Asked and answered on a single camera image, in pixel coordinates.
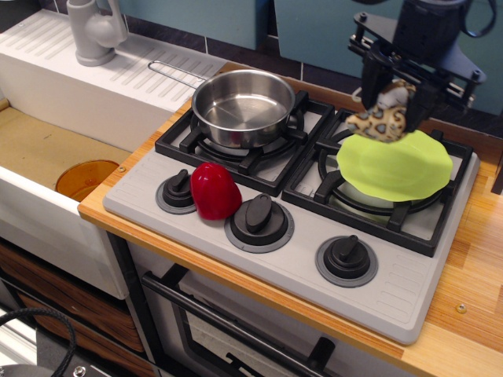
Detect stuffed cheetah toy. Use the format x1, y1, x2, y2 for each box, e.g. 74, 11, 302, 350
346, 79, 416, 143

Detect oven door with window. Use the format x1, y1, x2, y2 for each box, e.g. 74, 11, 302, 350
130, 244, 408, 376

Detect lime green plate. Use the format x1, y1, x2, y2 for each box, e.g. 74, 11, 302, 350
336, 130, 453, 202

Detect white toy sink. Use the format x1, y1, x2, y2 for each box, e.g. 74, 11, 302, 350
1, 10, 224, 299

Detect black stove knob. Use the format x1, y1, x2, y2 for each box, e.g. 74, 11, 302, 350
224, 193, 295, 254
156, 169, 196, 215
315, 235, 378, 288

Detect middle black stove knob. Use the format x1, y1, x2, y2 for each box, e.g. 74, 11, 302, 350
224, 193, 295, 254

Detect red plastic pepper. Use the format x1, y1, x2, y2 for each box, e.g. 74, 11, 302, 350
190, 163, 242, 221

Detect right black stove knob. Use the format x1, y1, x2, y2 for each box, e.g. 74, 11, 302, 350
315, 235, 378, 288

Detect wooden drawer front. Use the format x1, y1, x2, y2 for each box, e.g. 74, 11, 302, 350
1, 240, 156, 376

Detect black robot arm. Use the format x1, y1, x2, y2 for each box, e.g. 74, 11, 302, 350
348, 1, 496, 142

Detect black oven door handle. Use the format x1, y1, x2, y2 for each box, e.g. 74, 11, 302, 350
141, 272, 335, 376

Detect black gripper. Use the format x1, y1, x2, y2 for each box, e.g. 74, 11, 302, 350
349, 7, 486, 133

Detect stainless steel pot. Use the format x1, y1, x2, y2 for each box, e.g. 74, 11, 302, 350
148, 60, 296, 149

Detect left black burner grate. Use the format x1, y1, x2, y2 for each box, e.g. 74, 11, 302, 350
155, 90, 336, 196

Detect grey toy faucet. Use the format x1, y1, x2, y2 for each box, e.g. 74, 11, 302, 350
67, 0, 128, 67

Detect black burner grate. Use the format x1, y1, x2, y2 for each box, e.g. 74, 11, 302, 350
155, 90, 336, 196
282, 109, 479, 257

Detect grey toy stove top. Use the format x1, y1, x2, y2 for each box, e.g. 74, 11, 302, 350
101, 102, 481, 346

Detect left black stove knob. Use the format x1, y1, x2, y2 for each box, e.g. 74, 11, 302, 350
156, 169, 196, 215

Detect right black burner grate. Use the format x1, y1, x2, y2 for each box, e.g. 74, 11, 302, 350
282, 109, 479, 257

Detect black braided cable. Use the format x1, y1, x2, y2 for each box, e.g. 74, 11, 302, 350
0, 307, 76, 377

